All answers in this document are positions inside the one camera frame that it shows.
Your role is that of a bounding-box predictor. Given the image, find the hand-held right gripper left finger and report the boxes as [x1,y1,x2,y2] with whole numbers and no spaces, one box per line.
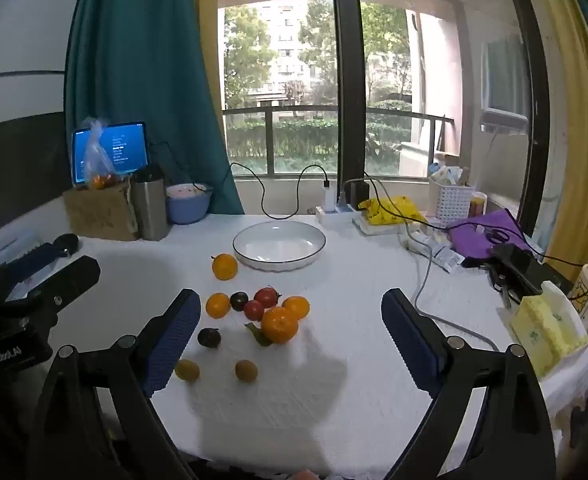
[26,287,202,480]

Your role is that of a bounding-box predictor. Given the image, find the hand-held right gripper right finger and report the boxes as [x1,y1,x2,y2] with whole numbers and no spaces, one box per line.
[380,287,558,480]

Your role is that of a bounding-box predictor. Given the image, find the tablet with blue screen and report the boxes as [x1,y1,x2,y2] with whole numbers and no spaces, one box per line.
[71,121,149,186]

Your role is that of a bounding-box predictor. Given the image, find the large orange with leaf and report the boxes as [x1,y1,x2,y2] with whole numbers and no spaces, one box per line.
[245,306,300,347]

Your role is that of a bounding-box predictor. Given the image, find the black window post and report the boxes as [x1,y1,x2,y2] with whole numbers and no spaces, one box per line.
[498,0,550,241]
[329,0,371,201]

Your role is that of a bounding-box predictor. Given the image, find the yellow-green plum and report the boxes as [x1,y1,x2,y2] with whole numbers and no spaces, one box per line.
[175,359,201,382]
[234,359,259,383]

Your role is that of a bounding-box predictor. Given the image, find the bundle of small packets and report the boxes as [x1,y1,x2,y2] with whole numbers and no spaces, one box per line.
[430,162,470,187]

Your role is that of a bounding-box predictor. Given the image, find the thin black cable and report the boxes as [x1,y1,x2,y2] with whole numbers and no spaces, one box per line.
[364,172,588,273]

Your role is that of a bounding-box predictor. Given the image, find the red tomato with stem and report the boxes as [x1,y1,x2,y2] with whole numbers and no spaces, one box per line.
[253,285,281,308]

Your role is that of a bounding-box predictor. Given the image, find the black balcony railing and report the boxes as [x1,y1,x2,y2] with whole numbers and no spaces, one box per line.
[222,105,457,177]

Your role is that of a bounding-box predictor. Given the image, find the grey power cable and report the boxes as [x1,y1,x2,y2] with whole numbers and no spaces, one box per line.
[337,176,499,352]

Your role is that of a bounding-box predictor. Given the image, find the black round object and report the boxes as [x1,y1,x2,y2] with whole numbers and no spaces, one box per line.
[53,233,81,260]

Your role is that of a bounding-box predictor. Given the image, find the black flat device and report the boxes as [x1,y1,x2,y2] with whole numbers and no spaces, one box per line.
[461,244,554,296]

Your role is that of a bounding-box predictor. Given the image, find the black charging cable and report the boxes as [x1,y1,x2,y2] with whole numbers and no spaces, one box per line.
[146,140,331,220]

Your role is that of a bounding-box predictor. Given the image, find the stainless steel tumbler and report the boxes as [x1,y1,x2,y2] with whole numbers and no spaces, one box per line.
[130,164,171,242]

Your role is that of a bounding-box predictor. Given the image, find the brown cardboard box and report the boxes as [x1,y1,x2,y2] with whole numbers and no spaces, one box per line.
[63,180,140,242]

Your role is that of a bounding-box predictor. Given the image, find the small orange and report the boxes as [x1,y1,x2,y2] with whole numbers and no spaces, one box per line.
[282,295,311,320]
[211,253,239,281]
[205,292,232,320]

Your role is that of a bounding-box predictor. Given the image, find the yellow curtain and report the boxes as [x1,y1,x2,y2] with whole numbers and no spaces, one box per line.
[524,0,588,281]
[191,0,225,116]

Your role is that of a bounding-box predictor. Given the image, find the purple cloth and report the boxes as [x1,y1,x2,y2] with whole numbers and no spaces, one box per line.
[446,210,532,261]

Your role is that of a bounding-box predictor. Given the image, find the blue bowl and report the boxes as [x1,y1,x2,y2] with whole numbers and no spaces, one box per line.
[165,183,213,225]

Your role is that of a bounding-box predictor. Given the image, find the white perforated basket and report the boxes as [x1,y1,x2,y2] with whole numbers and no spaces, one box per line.
[428,164,476,228]

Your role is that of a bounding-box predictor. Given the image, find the white textured tablecloth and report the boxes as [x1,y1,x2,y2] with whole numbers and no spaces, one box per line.
[0,212,588,480]

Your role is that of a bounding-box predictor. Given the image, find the yellow plastic bag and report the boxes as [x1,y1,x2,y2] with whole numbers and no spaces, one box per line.
[359,196,427,226]

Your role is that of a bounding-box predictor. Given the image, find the yellow tissue packet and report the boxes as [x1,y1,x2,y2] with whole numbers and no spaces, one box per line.
[510,281,588,378]

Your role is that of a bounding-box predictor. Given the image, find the white printed packet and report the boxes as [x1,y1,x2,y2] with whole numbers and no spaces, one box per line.
[431,245,465,274]

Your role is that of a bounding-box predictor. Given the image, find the white flat box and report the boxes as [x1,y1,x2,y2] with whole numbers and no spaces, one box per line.
[0,230,40,281]

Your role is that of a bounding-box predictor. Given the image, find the white plate with black rim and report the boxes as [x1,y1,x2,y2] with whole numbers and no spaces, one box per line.
[232,221,327,273]

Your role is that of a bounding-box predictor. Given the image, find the clear plastic bag with oranges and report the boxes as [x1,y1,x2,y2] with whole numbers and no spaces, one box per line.
[81,117,125,191]

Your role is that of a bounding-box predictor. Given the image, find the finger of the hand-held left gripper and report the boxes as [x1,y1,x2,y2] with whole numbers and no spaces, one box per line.
[8,255,101,314]
[0,242,58,301]

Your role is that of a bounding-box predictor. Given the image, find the white tissue pack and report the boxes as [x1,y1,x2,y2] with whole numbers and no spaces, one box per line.
[353,215,409,236]

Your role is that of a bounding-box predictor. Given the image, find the white power strip blue sockets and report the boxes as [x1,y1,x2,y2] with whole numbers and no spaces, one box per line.
[315,204,369,226]

